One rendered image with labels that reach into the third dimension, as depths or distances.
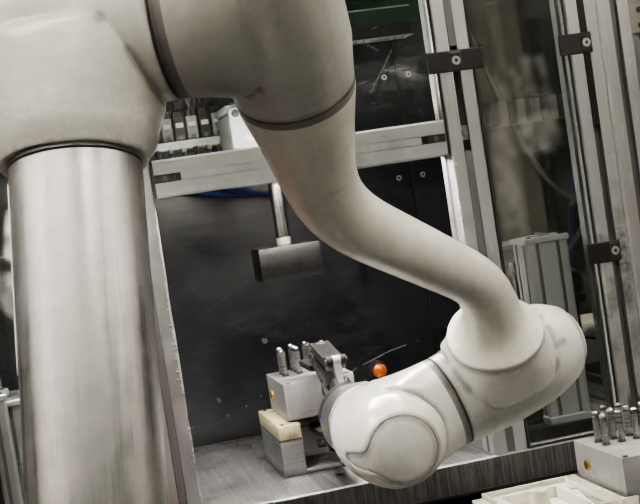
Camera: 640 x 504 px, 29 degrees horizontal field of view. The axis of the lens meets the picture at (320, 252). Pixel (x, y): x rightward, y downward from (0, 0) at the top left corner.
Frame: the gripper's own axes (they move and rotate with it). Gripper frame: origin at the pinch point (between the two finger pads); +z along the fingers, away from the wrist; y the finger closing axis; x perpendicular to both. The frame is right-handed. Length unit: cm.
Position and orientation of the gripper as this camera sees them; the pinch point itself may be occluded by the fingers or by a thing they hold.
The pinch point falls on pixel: (318, 395)
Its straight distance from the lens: 166.8
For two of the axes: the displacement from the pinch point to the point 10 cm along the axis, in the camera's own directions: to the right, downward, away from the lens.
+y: -1.5, -9.9, -0.5
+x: -9.6, 1.6, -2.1
